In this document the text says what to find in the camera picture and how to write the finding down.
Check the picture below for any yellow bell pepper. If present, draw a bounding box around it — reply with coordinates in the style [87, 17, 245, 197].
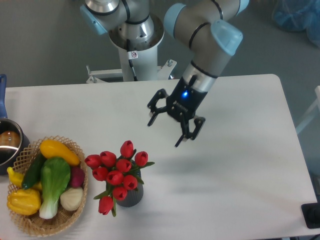
[6, 188, 42, 216]

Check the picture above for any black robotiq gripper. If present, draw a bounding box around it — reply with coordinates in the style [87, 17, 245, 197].
[146, 76, 209, 148]

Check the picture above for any dark grey ribbed vase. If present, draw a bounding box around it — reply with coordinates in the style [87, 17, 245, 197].
[112, 161, 144, 208]

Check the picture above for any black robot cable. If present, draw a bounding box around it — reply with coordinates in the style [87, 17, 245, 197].
[125, 39, 139, 82]

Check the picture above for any yellow squash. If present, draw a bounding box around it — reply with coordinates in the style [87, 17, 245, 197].
[39, 139, 80, 167]

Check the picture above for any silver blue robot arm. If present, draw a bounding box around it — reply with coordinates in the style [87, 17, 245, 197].
[80, 0, 248, 140]

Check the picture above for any red tulip bouquet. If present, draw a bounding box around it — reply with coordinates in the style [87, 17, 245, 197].
[84, 140, 155, 217]

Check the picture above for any green cucumber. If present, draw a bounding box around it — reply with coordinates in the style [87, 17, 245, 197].
[21, 152, 47, 190]

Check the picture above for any black device at edge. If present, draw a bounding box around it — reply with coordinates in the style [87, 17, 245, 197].
[301, 202, 320, 229]

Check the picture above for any small yellow gourd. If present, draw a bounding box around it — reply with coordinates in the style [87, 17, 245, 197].
[6, 167, 42, 192]

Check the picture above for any blue plastic bag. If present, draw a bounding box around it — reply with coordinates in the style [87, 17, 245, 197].
[272, 0, 320, 47]

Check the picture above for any green bok choy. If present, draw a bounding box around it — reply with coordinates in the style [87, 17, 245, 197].
[39, 157, 71, 220]

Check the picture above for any white garlic bulb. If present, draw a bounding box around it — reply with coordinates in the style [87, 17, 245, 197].
[60, 187, 84, 211]

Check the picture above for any blue handled steel pot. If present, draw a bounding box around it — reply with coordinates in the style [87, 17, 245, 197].
[0, 74, 30, 176]

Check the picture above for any red radish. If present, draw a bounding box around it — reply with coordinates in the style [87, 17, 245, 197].
[69, 166, 85, 188]

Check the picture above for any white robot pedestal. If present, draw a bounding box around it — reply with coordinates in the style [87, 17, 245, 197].
[86, 13, 177, 84]

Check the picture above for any woven wicker basket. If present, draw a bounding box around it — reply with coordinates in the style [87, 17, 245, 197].
[9, 135, 88, 237]

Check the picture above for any white frame at right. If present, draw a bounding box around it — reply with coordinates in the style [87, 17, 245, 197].
[295, 85, 320, 135]

